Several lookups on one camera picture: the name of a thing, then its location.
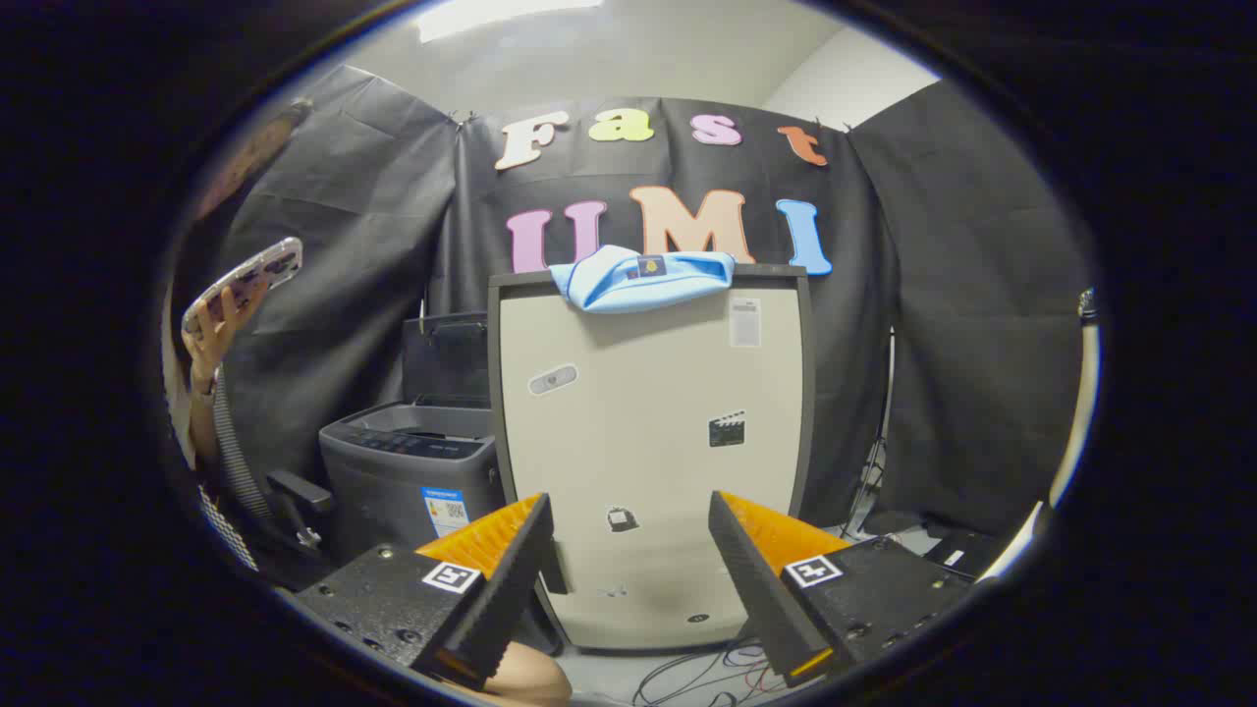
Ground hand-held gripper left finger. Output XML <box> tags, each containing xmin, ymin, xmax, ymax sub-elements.
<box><xmin>295</xmin><ymin>493</ymin><xmax>556</xmax><ymax>688</ymax></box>

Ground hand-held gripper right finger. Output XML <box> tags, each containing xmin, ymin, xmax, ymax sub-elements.
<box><xmin>708</xmin><ymin>490</ymin><xmax>973</xmax><ymax>686</ymax></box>

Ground grey washing machine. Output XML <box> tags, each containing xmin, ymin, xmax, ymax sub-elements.
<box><xmin>319</xmin><ymin>398</ymin><xmax>507</xmax><ymax>566</ymax></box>

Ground light blue shirt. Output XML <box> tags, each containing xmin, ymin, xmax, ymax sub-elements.
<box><xmin>548</xmin><ymin>245</ymin><xmax>736</xmax><ymax>314</ymax></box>

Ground person's knee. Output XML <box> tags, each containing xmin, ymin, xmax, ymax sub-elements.
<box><xmin>481</xmin><ymin>640</ymin><xmax>573</xmax><ymax>706</ymax></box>

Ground black light stand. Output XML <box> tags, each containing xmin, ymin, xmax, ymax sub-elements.
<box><xmin>845</xmin><ymin>334</ymin><xmax>895</xmax><ymax>536</ymax></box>

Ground black box on floor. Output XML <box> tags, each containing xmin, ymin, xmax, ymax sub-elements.
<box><xmin>923</xmin><ymin>525</ymin><xmax>1012</xmax><ymax>580</ymax></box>

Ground black office chair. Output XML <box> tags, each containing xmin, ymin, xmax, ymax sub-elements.
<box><xmin>201</xmin><ymin>368</ymin><xmax>335</xmax><ymax>590</ymax></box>

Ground black backdrop cloth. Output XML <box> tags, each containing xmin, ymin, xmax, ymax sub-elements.
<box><xmin>201</xmin><ymin>64</ymin><xmax>1096</xmax><ymax>536</ymax></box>

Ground white pole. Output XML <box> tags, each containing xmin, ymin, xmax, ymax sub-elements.
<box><xmin>1046</xmin><ymin>290</ymin><xmax>1099</xmax><ymax>512</ymax></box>

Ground smartphone in clear case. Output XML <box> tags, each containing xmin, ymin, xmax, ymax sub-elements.
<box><xmin>182</xmin><ymin>238</ymin><xmax>303</xmax><ymax>335</ymax></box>

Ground cables on floor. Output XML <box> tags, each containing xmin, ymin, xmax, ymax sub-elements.
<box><xmin>633</xmin><ymin>638</ymin><xmax>787</xmax><ymax>706</ymax></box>

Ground beige cabinet with dark frame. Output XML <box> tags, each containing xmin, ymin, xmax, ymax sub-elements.
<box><xmin>487</xmin><ymin>263</ymin><xmax>816</xmax><ymax>654</ymax></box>

